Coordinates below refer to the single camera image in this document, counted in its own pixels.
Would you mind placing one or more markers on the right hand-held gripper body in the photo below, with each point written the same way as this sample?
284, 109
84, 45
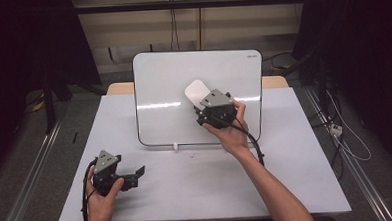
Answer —
217, 103

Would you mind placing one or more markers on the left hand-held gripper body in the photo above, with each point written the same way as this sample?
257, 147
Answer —
104, 164

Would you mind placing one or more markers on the white whiteboard eraser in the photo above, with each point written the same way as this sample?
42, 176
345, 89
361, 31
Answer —
196, 90

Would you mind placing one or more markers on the white whiteboard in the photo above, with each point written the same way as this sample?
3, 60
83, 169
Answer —
162, 78

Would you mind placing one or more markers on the person's right hand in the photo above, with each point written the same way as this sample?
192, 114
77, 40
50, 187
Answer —
233, 137

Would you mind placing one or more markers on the person's left hand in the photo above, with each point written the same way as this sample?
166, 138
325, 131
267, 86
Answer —
101, 208

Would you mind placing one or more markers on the white whiteboard clip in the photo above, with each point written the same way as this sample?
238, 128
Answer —
175, 146

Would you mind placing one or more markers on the wooden table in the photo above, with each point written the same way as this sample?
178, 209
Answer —
120, 88

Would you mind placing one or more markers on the black metal stand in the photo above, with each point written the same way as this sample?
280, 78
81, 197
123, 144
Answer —
49, 103

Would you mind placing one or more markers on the black horizontal bar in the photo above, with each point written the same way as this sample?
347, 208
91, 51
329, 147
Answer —
179, 4

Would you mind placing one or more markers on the white power strip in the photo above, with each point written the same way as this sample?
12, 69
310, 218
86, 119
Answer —
335, 129

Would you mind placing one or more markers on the black curtain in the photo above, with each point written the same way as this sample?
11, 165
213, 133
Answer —
365, 49
22, 64

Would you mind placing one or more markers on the aluminium rail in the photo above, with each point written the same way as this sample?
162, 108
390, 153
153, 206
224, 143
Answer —
356, 163
30, 181

